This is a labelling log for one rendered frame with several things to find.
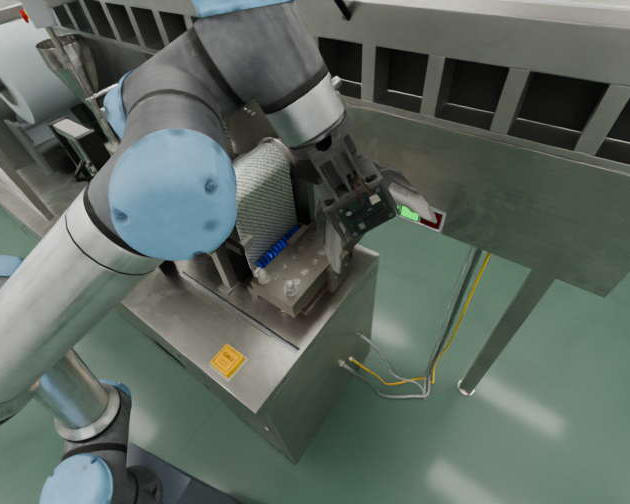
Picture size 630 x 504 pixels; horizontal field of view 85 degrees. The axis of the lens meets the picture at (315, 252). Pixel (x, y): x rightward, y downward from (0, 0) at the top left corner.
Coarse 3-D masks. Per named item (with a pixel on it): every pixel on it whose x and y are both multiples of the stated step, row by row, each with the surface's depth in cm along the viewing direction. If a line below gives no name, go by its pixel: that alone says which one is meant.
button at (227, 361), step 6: (228, 348) 101; (222, 354) 100; (228, 354) 99; (234, 354) 99; (240, 354) 99; (216, 360) 99; (222, 360) 98; (228, 360) 98; (234, 360) 98; (240, 360) 98; (216, 366) 97; (222, 366) 97; (228, 366) 97; (234, 366) 97; (222, 372) 96; (228, 372) 96
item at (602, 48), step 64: (128, 0) 111; (320, 0) 74; (384, 0) 68; (448, 0) 65; (384, 64) 80; (448, 64) 70; (512, 64) 61; (576, 64) 56; (512, 128) 70; (576, 128) 68
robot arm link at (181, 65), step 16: (192, 32) 29; (176, 48) 29; (192, 48) 29; (144, 64) 30; (160, 64) 29; (176, 64) 29; (192, 64) 29; (208, 64) 29; (128, 80) 30; (144, 80) 27; (160, 80) 27; (176, 80) 27; (192, 80) 28; (208, 80) 29; (224, 80) 29; (112, 96) 30; (128, 96) 30; (208, 96) 28; (224, 96) 30; (112, 112) 30; (128, 112) 26; (224, 112) 32
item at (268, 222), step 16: (288, 192) 107; (272, 208) 104; (288, 208) 111; (240, 224) 95; (256, 224) 101; (272, 224) 107; (288, 224) 115; (256, 240) 104; (272, 240) 111; (256, 256) 107
